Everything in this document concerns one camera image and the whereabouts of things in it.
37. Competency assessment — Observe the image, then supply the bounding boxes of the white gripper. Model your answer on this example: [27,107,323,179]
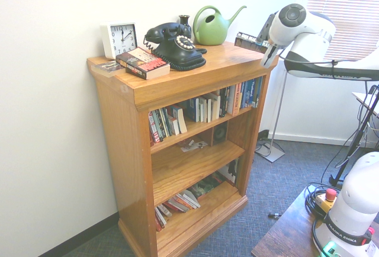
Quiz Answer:
[260,12,281,68]

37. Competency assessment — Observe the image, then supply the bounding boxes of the blue Thailand guide book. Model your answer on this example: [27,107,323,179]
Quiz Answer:
[245,78,258,108]

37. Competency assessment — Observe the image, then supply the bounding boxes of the yellow blue spine book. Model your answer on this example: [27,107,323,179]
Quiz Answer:
[240,82,247,110]

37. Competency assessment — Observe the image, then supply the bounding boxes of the orange spine book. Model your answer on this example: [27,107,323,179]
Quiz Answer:
[232,84,242,117]

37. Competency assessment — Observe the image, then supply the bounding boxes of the black spine book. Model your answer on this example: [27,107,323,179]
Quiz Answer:
[219,88,235,118]

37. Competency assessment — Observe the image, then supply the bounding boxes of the cream spine book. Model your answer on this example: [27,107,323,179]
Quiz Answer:
[210,92,221,121]

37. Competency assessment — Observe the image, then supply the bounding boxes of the white spine book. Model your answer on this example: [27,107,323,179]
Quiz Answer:
[198,96,213,123]

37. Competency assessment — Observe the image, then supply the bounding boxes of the blue paperback book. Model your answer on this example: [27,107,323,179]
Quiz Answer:
[188,98,201,123]

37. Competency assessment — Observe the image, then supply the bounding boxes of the teal cover leaning book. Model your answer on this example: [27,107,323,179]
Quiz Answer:
[170,105,188,135]

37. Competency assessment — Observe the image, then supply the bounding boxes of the white book with figures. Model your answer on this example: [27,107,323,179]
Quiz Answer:
[226,158,239,185]

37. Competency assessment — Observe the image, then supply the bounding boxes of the green spine book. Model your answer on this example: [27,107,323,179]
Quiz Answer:
[156,108,173,143]

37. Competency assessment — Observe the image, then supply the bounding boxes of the red spine book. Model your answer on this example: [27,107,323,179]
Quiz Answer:
[147,110,158,147]

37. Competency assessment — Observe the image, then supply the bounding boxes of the dark green cover book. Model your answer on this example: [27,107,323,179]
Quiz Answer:
[189,173,226,201]

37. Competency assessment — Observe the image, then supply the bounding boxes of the white orange slim book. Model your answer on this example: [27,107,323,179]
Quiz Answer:
[164,190,202,213]

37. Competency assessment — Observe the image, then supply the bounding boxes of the large white grey book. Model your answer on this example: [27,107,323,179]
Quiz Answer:
[156,204,172,218]

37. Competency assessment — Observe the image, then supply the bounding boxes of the thin red book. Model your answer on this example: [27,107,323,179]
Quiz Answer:
[154,206,166,232]

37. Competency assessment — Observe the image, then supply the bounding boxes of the green plastic watering can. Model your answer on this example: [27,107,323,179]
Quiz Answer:
[192,5,248,46]

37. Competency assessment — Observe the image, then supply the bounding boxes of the small dark speaker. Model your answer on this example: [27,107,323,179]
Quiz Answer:
[213,122,229,144]

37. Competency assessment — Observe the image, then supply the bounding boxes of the small black vase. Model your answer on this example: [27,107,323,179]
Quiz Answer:
[178,14,192,37]

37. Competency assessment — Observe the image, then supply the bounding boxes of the black rotary telephone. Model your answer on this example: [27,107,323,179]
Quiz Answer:
[143,22,208,72]

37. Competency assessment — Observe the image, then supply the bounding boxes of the window blinds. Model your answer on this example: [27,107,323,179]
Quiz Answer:
[306,0,379,62]

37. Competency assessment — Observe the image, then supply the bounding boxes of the white floor lamp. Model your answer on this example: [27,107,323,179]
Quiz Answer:
[254,67,290,163]

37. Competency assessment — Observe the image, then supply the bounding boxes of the white board panel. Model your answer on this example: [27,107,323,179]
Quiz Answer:
[351,91,379,113]

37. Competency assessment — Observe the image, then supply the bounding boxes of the loose paper cards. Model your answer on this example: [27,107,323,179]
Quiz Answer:
[179,139,208,153]

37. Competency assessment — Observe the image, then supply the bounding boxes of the thick red black paperback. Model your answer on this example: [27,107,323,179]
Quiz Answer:
[115,46,171,81]

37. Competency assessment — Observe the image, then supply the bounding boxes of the red emergency stop button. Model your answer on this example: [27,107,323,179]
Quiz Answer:
[315,188,338,213]

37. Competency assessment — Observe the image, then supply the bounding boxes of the white square clock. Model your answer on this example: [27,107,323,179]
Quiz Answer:
[99,22,139,60]

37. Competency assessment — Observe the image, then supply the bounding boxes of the small dark paperback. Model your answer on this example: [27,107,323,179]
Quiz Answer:
[91,60,124,78]

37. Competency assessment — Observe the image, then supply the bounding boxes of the oak wooden bookshelf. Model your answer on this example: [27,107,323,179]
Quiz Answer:
[86,41,281,257]

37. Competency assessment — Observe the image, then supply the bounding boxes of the dark wooden table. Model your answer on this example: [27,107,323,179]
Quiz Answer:
[250,184,379,257]

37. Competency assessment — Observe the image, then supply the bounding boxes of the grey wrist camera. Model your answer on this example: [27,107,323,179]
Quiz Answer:
[256,16,272,46]

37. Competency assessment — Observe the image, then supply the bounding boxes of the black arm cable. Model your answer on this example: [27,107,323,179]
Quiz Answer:
[278,53,379,72]

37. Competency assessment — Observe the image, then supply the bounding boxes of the black lamp cord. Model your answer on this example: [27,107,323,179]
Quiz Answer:
[255,130,271,151]

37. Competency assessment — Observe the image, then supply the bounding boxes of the coiled black cable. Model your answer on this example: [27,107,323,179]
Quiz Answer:
[304,181,344,252]

